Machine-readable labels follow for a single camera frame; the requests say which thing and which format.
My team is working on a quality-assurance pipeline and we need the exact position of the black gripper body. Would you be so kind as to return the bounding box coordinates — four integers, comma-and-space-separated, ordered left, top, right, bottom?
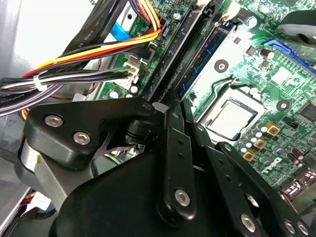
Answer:
48, 147, 239, 237

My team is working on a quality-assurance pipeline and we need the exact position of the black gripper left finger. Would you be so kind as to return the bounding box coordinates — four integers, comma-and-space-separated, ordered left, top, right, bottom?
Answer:
13, 97, 198, 227

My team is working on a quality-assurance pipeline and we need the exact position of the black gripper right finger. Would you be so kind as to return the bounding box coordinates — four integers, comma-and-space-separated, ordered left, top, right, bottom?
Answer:
183, 98, 314, 237

